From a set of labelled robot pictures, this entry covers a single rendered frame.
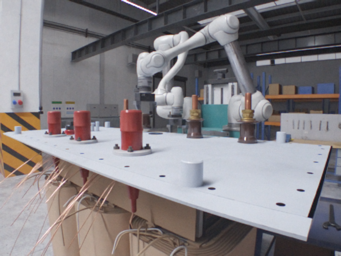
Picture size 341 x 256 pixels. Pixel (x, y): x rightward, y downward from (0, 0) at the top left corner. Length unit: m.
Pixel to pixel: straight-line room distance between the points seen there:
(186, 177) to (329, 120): 5.33
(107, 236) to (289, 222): 0.82
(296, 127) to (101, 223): 5.18
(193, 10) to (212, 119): 6.82
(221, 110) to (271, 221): 1.68
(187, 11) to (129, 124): 8.15
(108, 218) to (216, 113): 1.34
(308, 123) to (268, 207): 5.37
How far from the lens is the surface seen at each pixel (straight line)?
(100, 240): 1.04
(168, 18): 9.23
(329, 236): 1.36
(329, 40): 12.75
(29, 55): 6.08
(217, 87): 2.07
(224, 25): 1.46
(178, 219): 0.73
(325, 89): 8.59
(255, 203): 0.34
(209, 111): 2.00
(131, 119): 0.65
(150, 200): 0.80
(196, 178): 0.38
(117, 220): 0.97
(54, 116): 1.24
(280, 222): 0.31
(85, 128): 0.94
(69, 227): 1.43
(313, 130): 5.67
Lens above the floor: 1.49
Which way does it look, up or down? 4 degrees down
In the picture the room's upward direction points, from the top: straight up
